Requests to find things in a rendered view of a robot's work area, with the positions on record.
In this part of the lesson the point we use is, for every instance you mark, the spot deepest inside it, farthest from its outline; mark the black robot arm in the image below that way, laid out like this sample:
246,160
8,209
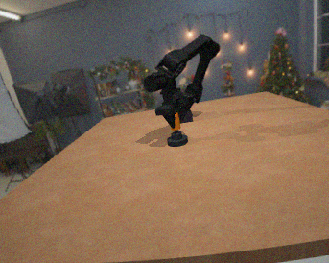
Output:
175,61

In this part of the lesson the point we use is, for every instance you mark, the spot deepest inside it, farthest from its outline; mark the orange knob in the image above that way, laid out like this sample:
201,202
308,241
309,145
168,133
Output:
177,123

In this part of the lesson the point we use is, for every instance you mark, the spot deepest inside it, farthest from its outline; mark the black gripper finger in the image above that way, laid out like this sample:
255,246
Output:
178,109
170,119

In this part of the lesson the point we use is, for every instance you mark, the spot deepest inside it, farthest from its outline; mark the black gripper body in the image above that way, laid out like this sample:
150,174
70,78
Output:
169,106

